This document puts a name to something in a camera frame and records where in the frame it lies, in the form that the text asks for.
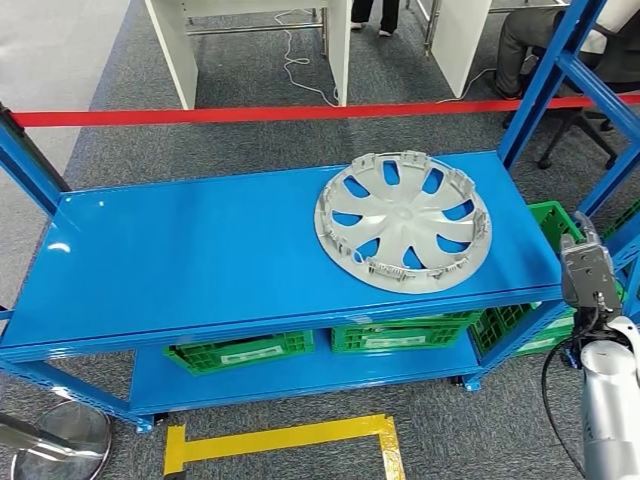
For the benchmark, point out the red barrier belt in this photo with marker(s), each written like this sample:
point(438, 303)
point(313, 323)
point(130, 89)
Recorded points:
point(200, 116)

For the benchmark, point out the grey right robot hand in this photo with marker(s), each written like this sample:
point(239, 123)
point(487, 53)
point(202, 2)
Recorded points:
point(590, 278)

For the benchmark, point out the person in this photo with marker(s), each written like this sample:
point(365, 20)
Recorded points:
point(515, 46)
point(385, 13)

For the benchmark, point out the grey plastic wheel hubcap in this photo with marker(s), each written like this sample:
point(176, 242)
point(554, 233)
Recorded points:
point(400, 225)

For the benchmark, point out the black post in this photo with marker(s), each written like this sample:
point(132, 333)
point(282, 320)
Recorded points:
point(30, 147)

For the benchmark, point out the blue metal rack frame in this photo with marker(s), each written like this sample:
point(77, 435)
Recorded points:
point(630, 291)

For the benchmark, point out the blue metal shelf rack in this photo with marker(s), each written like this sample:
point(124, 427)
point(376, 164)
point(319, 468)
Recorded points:
point(200, 252)

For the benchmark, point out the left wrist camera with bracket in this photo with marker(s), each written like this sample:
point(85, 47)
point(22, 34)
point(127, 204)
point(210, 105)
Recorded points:
point(175, 476)

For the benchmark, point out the black office chair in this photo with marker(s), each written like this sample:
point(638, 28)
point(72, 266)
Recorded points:
point(575, 122)

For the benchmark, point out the green plastic crate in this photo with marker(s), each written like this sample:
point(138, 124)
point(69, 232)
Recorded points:
point(240, 354)
point(395, 338)
point(550, 225)
point(620, 218)

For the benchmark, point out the white desk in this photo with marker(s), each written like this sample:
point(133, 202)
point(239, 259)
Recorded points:
point(170, 53)
point(457, 53)

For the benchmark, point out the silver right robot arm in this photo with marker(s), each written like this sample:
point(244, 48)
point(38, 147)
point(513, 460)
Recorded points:
point(610, 397)

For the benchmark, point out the chrome stanchion base and pole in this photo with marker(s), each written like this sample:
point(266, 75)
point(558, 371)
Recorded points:
point(75, 430)

